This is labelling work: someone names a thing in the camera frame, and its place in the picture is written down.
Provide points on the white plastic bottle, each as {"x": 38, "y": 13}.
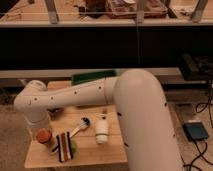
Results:
{"x": 102, "y": 130}

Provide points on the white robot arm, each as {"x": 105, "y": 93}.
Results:
{"x": 145, "y": 120}

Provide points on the wooden table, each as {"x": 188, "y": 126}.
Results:
{"x": 89, "y": 155}

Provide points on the green plastic bin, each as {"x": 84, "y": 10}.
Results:
{"x": 87, "y": 77}

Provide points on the orange apple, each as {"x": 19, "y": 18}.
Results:
{"x": 43, "y": 136}

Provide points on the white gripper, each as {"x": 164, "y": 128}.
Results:
{"x": 35, "y": 126}

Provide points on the black foot pedal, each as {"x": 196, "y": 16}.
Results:
{"x": 195, "y": 131}

